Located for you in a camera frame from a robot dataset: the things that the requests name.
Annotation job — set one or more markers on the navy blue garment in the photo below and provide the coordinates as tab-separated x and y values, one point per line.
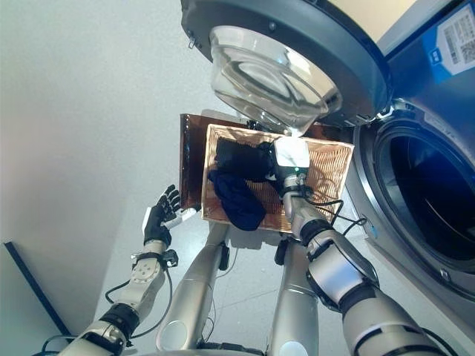
237	204

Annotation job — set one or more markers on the blue barcode sticker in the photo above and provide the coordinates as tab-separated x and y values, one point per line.
445	48

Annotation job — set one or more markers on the grey robot torso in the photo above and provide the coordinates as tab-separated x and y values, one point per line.
204	353

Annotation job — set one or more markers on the silver robot leg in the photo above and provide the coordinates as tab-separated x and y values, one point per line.
297	304
193	289

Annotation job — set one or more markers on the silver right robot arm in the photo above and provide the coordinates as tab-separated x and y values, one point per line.
334	274

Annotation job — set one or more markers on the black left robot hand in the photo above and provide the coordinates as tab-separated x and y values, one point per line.
157	222

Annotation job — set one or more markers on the round glass washing machine door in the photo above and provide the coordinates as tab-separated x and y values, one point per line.
297	48

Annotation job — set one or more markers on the silver left robot leg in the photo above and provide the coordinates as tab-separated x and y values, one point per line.
193	289

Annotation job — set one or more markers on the black garment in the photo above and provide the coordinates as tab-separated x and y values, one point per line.
241	161

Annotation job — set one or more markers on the light brown wicker laundry basket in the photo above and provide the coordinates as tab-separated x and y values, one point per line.
326	167

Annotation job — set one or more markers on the grey front-load washing machine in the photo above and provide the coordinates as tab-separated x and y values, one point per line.
426	167

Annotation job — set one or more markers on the blue energy label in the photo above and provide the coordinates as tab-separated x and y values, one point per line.
372	228

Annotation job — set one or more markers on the silver right robot leg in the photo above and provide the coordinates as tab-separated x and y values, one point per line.
297	304

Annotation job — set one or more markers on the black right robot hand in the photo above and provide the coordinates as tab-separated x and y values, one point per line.
292	155

